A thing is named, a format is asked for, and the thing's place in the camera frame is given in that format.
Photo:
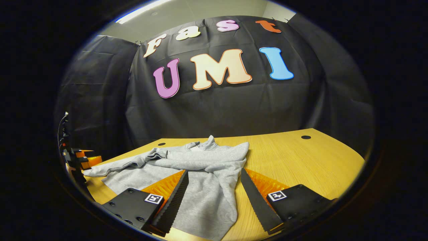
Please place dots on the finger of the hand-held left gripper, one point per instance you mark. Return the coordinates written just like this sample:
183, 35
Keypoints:
92, 162
82, 153

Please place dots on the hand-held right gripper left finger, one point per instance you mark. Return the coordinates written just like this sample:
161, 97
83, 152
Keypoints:
177, 197

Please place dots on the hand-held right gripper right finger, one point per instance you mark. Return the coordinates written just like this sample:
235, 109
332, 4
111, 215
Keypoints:
257, 204

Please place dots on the black backdrop cloth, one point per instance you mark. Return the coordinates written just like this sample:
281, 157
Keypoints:
234, 110

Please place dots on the grey sweatshirt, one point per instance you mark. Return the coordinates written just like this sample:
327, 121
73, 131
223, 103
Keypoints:
207, 190

